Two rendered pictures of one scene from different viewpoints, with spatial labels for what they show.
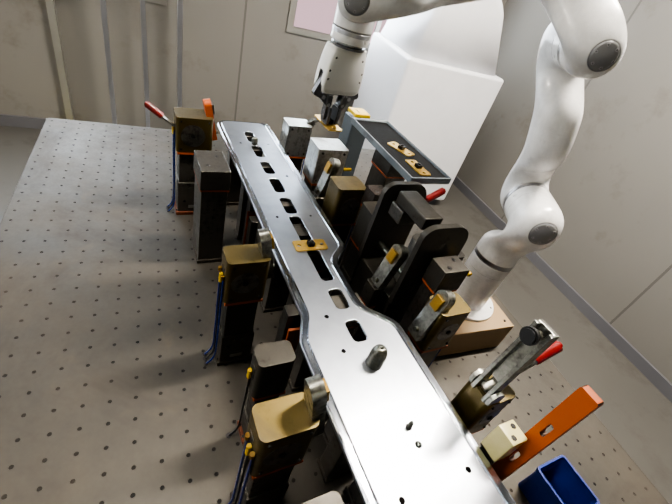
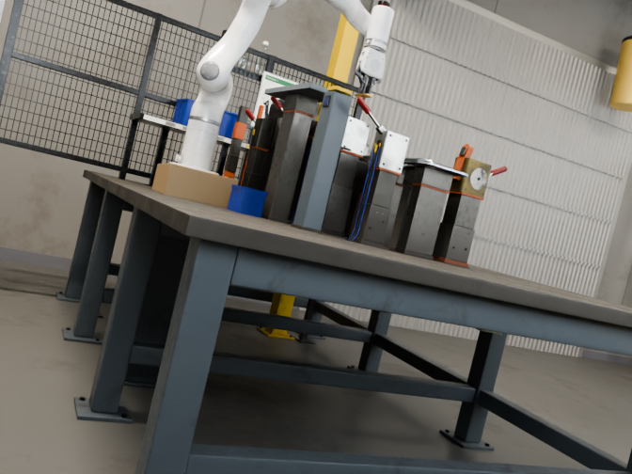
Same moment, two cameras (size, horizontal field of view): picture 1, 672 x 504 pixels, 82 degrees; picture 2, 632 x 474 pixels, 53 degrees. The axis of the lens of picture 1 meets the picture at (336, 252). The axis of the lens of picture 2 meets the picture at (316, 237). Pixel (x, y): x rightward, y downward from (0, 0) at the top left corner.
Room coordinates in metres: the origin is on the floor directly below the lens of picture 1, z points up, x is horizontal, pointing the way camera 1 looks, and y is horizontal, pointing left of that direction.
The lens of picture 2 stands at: (3.35, 0.33, 0.75)
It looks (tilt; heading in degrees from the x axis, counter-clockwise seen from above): 2 degrees down; 186
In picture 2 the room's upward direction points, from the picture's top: 14 degrees clockwise
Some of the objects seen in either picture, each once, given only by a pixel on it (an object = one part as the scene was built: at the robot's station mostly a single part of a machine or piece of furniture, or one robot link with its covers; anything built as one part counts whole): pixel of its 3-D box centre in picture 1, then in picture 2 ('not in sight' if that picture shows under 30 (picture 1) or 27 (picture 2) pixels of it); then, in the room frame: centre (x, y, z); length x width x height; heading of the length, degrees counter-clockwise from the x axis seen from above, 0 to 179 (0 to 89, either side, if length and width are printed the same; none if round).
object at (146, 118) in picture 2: not in sight; (220, 140); (0.13, -0.62, 1.01); 0.90 x 0.22 x 0.03; 126
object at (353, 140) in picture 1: (341, 172); (322, 163); (1.33, 0.08, 0.92); 0.08 x 0.08 x 0.44; 36
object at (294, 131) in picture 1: (292, 168); (375, 189); (1.33, 0.26, 0.88); 0.12 x 0.07 x 0.36; 126
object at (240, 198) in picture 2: not in sight; (246, 200); (1.17, -0.17, 0.74); 0.11 x 0.10 x 0.09; 36
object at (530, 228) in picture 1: (519, 232); (213, 94); (0.94, -0.45, 1.11); 0.19 x 0.12 x 0.24; 5
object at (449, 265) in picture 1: (414, 326); not in sight; (0.68, -0.24, 0.91); 0.07 x 0.05 x 0.42; 126
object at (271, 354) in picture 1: (256, 397); not in sight; (0.41, 0.06, 0.84); 0.10 x 0.05 x 0.29; 126
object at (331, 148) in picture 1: (318, 201); (337, 176); (1.11, 0.11, 0.90); 0.13 x 0.08 x 0.41; 126
